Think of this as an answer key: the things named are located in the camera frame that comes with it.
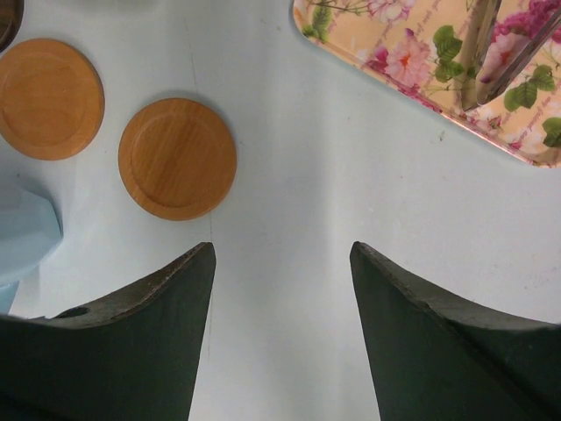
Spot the light wooden coaster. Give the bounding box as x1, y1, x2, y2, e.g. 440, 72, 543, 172
1, 38, 105, 161

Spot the wooden coaster stack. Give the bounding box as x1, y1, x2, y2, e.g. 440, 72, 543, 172
118, 97, 238, 221

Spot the floral rectangular tray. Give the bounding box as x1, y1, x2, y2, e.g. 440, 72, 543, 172
293, 1, 560, 168

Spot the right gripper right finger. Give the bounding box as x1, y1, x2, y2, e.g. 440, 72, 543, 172
350, 242, 560, 420

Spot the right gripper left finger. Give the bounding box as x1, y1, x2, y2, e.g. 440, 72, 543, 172
1, 242, 216, 420

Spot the blue mug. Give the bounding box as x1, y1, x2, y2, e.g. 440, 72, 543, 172
1, 183, 62, 315

